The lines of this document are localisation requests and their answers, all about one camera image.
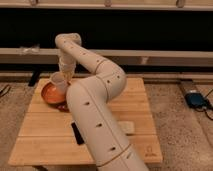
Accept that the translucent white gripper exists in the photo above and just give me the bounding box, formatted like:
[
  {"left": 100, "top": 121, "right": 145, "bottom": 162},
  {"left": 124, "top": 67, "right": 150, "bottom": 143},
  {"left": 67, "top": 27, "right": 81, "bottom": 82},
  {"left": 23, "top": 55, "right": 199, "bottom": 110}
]
[{"left": 59, "top": 58, "right": 76, "bottom": 81}]

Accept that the orange ceramic bowl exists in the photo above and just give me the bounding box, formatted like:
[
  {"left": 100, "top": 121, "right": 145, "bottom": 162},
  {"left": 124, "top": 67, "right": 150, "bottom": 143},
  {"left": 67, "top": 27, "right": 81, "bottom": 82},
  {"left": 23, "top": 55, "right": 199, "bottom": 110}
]
[{"left": 41, "top": 82, "right": 66, "bottom": 105}]

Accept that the white ceramic cup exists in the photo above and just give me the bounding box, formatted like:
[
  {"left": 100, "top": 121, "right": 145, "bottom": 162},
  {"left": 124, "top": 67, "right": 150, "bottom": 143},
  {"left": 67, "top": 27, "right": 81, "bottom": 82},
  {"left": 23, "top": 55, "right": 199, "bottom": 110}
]
[{"left": 50, "top": 72, "right": 69, "bottom": 94}]

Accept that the black cable on floor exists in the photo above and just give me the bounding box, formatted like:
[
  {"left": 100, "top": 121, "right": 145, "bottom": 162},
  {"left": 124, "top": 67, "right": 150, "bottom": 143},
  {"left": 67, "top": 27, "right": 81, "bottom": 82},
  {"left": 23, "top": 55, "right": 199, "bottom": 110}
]
[{"left": 0, "top": 83, "right": 12, "bottom": 99}]

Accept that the black smartphone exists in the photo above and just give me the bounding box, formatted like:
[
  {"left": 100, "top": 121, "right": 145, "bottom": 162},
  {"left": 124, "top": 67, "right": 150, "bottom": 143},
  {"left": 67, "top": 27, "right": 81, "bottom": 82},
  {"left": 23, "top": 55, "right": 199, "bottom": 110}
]
[{"left": 71, "top": 122, "right": 84, "bottom": 145}]

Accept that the blue device on floor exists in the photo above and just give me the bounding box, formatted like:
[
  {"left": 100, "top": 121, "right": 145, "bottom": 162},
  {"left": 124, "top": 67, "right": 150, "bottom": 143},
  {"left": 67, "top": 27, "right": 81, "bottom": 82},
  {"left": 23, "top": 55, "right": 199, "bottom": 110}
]
[{"left": 184, "top": 93, "right": 207, "bottom": 108}]

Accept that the black table leg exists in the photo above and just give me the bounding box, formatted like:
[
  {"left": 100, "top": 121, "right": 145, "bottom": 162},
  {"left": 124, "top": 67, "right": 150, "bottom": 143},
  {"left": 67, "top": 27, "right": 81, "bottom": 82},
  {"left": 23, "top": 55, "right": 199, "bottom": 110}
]
[{"left": 28, "top": 67, "right": 41, "bottom": 87}]

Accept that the dark red chili pepper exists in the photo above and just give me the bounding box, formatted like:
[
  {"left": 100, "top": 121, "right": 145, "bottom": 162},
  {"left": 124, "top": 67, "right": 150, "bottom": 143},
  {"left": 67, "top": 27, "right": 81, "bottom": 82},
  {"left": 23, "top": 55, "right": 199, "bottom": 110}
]
[{"left": 57, "top": 104, "right": 69, "bottom": 112}]

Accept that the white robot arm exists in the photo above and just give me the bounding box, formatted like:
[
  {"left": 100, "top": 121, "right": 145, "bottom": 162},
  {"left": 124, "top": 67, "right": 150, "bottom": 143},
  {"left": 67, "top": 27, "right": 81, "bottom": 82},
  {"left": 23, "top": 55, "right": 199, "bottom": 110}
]
[{"left": 55, "top": 33, "right": 149, "bottom": 171}]

